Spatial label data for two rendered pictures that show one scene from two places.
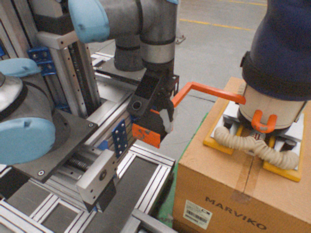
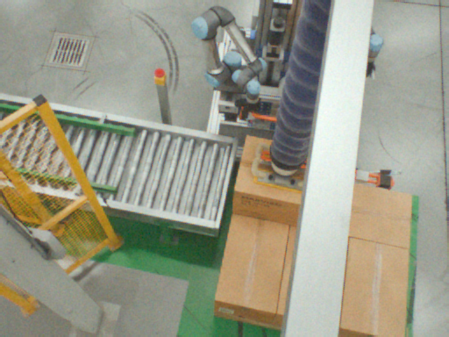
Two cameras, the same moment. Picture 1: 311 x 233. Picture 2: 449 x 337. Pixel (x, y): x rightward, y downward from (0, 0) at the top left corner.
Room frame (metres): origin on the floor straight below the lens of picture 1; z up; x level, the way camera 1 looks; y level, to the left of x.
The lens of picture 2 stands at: (-0.31, -1.62, 4.18)
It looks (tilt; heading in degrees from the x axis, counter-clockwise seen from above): 63 degrees down; 72
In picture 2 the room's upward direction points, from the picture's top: 1 degrees clockwise
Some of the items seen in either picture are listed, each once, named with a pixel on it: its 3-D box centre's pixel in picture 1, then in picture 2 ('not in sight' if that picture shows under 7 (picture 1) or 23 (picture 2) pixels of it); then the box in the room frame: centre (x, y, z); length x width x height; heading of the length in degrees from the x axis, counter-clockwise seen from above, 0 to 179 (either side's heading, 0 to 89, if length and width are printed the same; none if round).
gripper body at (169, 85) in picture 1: (159, 79); (253, 103); (0.45, -0.01, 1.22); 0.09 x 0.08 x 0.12; 150
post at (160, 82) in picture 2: not in sight; (165, 111); (-0.03, 0.51, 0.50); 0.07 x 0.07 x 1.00; 61
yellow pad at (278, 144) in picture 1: (289, 134); (281, 180); (0.50, -0.45, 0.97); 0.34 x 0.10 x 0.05; 149
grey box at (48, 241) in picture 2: not in sight; (37, 241); (-0.87, -0.63, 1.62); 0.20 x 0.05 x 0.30; 151
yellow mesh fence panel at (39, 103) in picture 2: not in sight; (33, 229); (-1.00, -0.34, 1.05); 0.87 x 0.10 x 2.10; 23
